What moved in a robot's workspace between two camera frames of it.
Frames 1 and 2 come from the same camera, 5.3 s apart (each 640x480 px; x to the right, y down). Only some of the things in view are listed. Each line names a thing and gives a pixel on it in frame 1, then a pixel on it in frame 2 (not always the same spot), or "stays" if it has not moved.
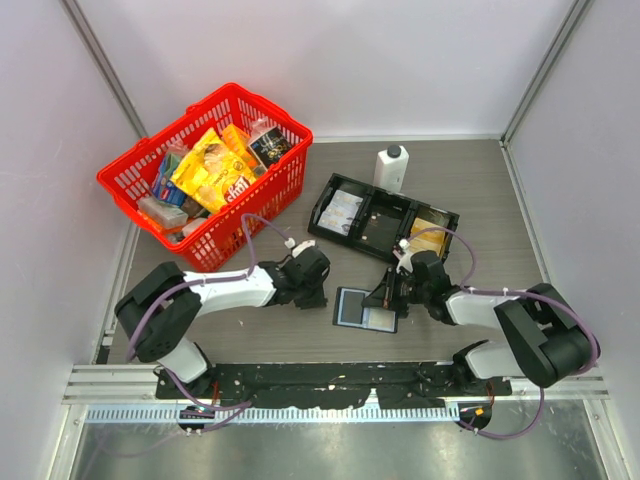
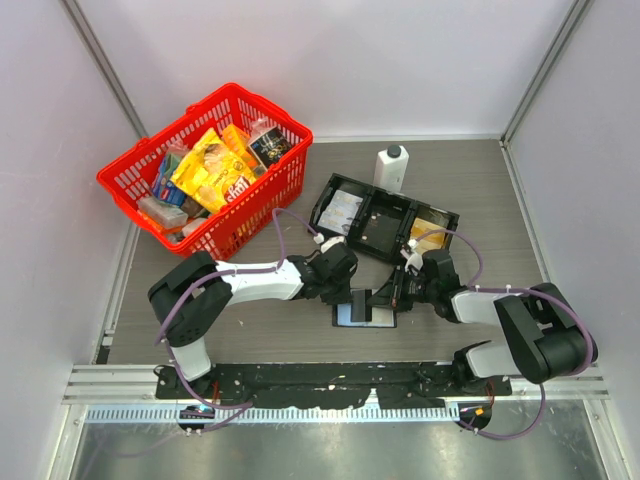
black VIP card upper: (381, 230) stays
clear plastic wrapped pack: (164, 213) stays
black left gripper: (318, 300) to (341, 297)
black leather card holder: (349, 312) stays
